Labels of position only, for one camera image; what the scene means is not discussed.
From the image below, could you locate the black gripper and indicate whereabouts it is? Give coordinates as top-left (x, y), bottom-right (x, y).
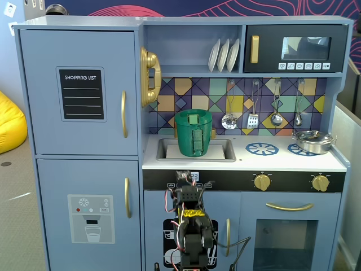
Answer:
top-left (175, 171), bottom-right (200, 196)

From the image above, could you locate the blue shopping list door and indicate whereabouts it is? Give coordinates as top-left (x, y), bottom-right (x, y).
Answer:
top-left (19, 29), bottom-right (139, 155)

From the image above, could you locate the blue toy kitchen cabinet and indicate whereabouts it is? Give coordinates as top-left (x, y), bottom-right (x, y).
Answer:
top-left (12, 15), bottom-right (355, 271)

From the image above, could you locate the blue dishwasher door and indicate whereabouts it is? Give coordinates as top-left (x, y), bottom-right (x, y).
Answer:
top-left (144, 190), bottom-right (242, 271)

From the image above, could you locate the blue oven door with window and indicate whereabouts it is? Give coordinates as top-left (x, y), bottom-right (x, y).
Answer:
top-left (241, 192), bottom-right (342, 271)

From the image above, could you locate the blue ice dispenser door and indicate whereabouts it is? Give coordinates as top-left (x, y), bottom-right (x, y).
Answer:
top-left (36, 158), bottom-right (142, 271)

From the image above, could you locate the black toy microwave door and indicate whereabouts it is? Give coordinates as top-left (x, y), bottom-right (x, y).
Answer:
top-left (244, 24), bottom-right (349, 73)

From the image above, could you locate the grey toy sink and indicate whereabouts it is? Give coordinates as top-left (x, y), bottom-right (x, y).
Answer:
top-left (156, 137), bottom-right (237, 163)

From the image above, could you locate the green plastic cup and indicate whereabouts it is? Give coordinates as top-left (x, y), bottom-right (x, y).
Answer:
top-left (174, 109), bottom-right (213, 158)

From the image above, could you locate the steel skimmer spoon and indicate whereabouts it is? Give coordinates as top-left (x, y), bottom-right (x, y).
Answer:
top-left (221, 80), bottom-right (238, 130)

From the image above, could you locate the gold stove knob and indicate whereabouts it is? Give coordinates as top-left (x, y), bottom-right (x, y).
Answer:
top-left (253, 174), bottom-right (272, 191)
top-left (311, 174), bottom-right (329, 192)

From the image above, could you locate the steel slotted spatula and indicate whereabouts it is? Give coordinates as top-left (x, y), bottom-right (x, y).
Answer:
top-left (247, 80), bottom-right (259, 129)

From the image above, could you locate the steel ladle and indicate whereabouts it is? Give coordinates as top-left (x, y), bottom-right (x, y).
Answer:
top-left (270, 79), bottom-right (284, 127)

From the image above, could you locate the gold toy telephone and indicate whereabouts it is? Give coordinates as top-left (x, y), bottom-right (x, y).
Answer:
top-left (140, 46), bottom-right (162, 108)

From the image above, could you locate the white toy plate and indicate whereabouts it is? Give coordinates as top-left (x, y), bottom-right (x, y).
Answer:
top-left (208, 38), bottom-right (221, 73)
top-left (226, 38), bottom-right (240, 73)
top-left (217, 38), bottom-right (231, 73)

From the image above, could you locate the steel serving spoon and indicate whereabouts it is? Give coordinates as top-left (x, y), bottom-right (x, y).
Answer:
top-left (293, 80), bottom-right (305, 127)

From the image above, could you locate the steel pot with lid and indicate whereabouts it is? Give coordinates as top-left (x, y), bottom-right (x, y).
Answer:
top-left (292, 129), bottom-right (338, 155)

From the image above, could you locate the grey desk divider panel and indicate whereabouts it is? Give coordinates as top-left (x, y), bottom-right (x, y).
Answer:
top-left (332, 101), bottom-right (361, 269)

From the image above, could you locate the yellow beanbag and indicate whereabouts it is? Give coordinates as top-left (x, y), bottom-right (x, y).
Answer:
top-left (0, 90), bottom-right (28, 155)

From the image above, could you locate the black monitor with dark back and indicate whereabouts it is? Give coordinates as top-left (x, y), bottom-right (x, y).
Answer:
top-left (337, 58), bottom-right (361, 113)

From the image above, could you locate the dark round dome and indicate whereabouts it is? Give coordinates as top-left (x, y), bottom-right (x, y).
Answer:
top-left (45, 3), bottom-right (69, 16)

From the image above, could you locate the black cable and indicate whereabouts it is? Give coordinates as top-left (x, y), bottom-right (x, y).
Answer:
top-left (210, 236), bottom-right (252, 271)

